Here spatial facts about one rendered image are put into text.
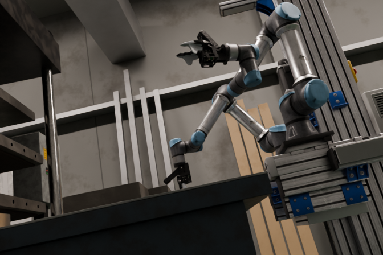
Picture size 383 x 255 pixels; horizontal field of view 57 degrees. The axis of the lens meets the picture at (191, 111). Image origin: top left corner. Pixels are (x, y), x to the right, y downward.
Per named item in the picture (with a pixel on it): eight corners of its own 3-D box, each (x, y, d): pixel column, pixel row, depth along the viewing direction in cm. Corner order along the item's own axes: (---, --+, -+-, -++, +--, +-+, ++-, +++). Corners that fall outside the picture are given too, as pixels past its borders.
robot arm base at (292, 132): (316, 142, 171) (309, 122, 175) (323, 133, 157) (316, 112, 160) (285, 148, 172) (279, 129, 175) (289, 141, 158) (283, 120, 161)
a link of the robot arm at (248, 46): (263, 56, 154) (257, 40, 157) (240, 57, 150) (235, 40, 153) (254, 65, 161) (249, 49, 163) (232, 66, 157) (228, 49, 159)
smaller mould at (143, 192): (151, 213, 88) (147, 189, 90) (142, 209, 76) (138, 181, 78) (84, 227, 88) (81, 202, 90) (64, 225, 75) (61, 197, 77)
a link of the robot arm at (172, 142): (183, 136, 213) (169, 138, 211) (187, 153, 209) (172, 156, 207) (180, 140, 220) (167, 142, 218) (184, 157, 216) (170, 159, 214)
